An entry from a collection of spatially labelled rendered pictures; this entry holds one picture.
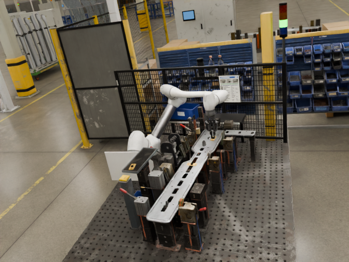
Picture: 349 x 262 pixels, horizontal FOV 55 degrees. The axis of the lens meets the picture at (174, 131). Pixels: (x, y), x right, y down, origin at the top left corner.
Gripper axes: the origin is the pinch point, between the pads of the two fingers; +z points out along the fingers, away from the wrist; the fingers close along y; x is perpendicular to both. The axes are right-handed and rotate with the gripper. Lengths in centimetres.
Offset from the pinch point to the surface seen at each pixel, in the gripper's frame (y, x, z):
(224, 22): 152, -638, -8
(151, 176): 23, 83, -6
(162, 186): 17, 82, 4
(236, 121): -14.0, -34.0, 1.6
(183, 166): 11, 51, 5
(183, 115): 43, -35, -3
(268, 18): -45, -58, -90
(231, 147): -19.3, 8.2, 7.9
